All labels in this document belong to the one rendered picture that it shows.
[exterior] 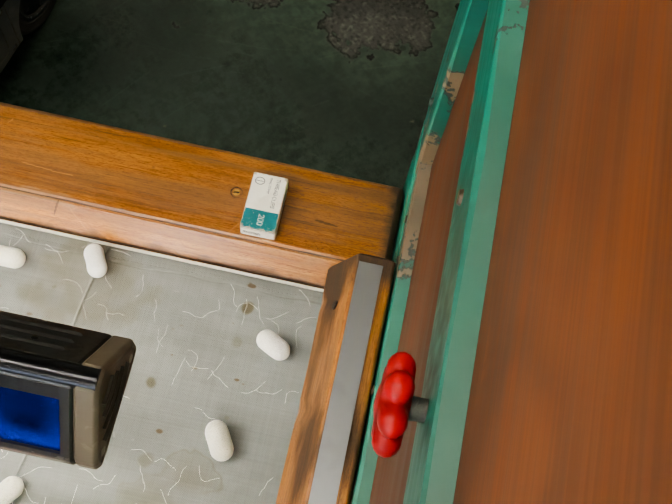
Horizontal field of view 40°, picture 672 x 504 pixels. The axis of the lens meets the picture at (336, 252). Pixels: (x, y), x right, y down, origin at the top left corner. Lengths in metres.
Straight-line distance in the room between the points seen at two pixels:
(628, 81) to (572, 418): 0.08
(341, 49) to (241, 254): 1.08
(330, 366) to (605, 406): 0.60
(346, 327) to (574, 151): 0.53
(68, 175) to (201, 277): 0.17
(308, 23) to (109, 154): 1.07
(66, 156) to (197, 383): 0.27
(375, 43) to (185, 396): 1.20
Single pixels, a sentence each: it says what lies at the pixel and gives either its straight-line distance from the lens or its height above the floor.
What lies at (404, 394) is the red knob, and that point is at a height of 1.26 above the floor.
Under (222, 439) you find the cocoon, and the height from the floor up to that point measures 0.76.
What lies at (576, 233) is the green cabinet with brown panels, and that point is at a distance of 0.25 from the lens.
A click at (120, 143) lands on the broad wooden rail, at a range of 0.98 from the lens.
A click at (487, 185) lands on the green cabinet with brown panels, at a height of 1.27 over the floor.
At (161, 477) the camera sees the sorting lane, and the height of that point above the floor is 0.74.
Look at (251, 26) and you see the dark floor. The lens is 1.98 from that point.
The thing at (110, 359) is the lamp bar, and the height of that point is 1.10.
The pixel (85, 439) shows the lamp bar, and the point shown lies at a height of 1.08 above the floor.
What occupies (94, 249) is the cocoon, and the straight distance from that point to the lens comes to 0.94.
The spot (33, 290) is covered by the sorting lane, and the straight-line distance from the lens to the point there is 0.96.
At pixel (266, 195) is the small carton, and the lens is 0.92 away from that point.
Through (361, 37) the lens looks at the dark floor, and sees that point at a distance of 1.97.
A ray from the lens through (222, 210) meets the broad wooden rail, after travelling 0.93.
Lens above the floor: 1.62
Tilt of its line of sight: 68 degrees down
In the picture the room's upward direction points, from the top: 10 degrees clockwise
